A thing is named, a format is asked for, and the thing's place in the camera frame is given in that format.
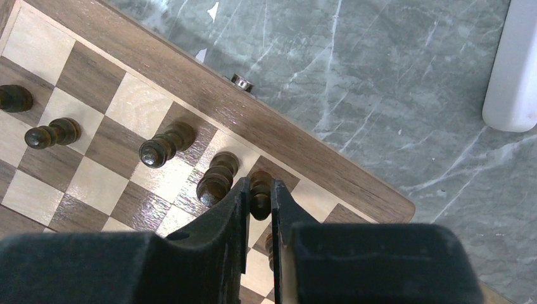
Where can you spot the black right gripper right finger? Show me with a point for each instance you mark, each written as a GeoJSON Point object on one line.
{"type": "Point", "coordinates": [365, 263]}

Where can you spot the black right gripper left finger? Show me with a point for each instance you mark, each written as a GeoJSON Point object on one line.
{"type": "Point", "coordinates": [201, 262]}

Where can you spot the dark chess piece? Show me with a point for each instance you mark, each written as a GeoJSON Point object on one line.
{"type": "Point", "coordinates": [260, 204]}
{"type": "Point", "coordinates": [15, 98]}
{"type": "Point", "coordinates": [61, 131]}
{"type": "Point", "coordinates": [217, 181]}
{"type": "Point", "coordinates": [270, 251]}
{"type": "Point", "coordinates": [162, 147]}

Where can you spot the wooden chess board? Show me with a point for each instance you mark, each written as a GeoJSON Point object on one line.
{"type": "Point", "coordinates": [98, 183]}

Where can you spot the white clip on table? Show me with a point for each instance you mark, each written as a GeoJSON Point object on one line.
{"type": "Point", "coordinates": [510, 102]}

